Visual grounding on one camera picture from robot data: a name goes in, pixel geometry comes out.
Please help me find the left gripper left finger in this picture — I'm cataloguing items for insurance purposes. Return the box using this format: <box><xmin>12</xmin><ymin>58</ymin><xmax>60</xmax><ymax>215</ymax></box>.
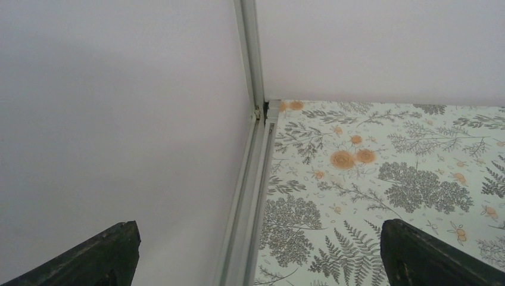
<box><xmin>4</xmin><ymin>220</ymin><xmax>141</xmax><ymax>286</ymax></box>

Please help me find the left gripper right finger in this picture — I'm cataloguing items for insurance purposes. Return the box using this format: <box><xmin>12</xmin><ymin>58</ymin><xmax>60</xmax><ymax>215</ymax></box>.
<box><xmin>380</xmin><ymin>219</ymin><xmax>504</xmax><ymax>286</ymax></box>

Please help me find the floral patterned table mat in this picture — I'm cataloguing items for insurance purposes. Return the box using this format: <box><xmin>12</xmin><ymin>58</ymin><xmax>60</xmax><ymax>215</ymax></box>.
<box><xmin>252</xmin><ymin>100</ymin><xmax>504</xmax><ymax>285</ymax></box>

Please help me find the aluminium rail frame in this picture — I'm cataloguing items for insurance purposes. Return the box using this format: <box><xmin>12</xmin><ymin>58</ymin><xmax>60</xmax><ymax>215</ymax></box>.
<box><xmin>211</xmin><ymin>1</ymin><xmax>270</xmax><ymax>285</ymax></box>

